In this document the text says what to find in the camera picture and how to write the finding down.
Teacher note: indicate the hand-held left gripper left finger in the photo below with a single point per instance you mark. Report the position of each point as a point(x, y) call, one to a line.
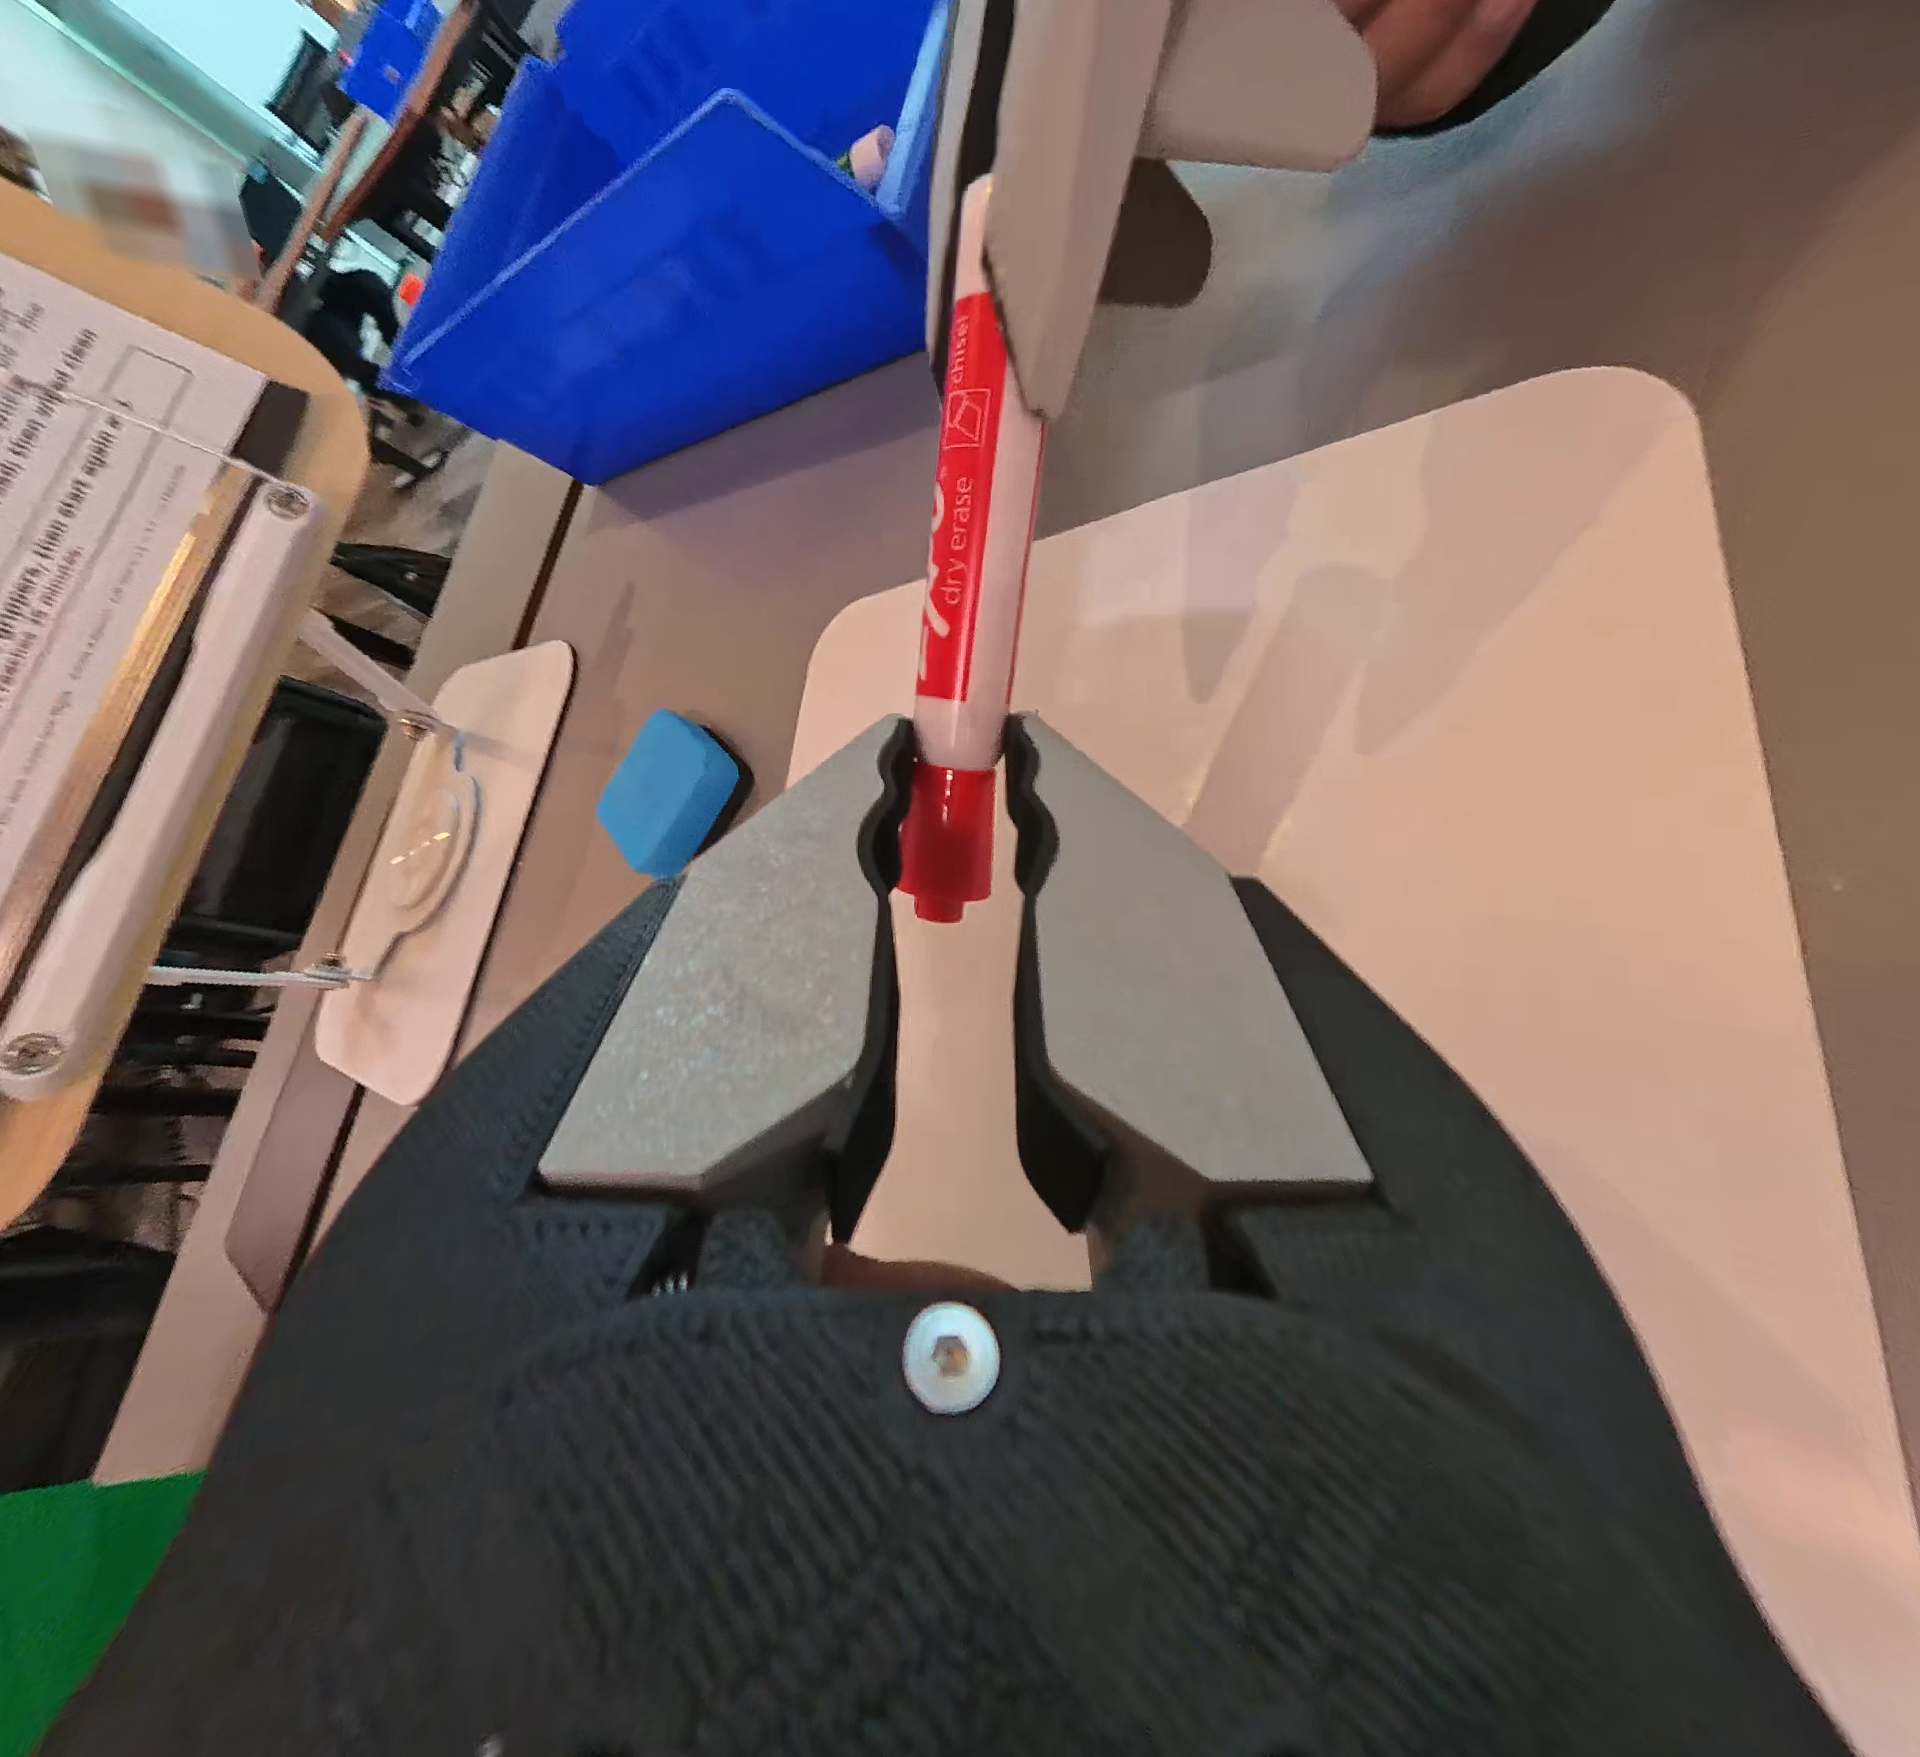
point(720, 1022)

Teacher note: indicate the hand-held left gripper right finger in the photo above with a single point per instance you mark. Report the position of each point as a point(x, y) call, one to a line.
point(1200, 1022)

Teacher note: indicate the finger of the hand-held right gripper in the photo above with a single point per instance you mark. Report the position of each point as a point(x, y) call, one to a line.
point(1087, 63)
point(969, 63)

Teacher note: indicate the blue whiteboard eraser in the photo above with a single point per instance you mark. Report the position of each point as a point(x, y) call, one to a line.
point(660, 797)

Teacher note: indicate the red marker cap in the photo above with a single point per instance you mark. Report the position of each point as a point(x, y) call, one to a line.
point(943, 835)

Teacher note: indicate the white whiteboard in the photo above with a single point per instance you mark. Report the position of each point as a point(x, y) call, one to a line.
point(1501, 888)

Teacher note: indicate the blue plastic bin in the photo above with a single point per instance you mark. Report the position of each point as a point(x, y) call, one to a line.
point(676, 317)

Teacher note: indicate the red dry erase marker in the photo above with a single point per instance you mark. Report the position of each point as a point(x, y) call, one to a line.
point(975, 588)

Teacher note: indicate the beige board on white stand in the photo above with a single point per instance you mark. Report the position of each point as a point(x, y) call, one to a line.
point(449, 797)

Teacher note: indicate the small blue storage bin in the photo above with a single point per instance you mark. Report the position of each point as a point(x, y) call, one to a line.
point(393, 48)

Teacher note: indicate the printed instruction sheet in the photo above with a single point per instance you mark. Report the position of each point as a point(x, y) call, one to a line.
point(89, 513)

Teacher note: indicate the green plastic bin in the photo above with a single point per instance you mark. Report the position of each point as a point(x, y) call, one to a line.
point(61, 1606)

